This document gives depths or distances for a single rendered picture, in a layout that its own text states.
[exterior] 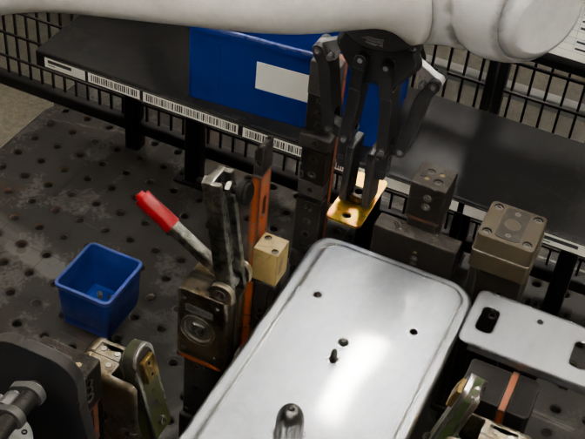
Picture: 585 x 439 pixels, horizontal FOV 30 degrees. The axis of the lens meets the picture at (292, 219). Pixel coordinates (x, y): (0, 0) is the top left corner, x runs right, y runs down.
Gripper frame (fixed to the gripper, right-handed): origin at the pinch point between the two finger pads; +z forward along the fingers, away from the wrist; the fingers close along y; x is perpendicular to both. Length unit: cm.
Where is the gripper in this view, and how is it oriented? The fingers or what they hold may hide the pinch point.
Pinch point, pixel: (361, 170)
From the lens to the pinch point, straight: 111.3
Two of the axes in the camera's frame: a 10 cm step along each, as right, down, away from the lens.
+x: 4.2, -5.8, 7.0
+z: -0.8, 7.4, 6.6
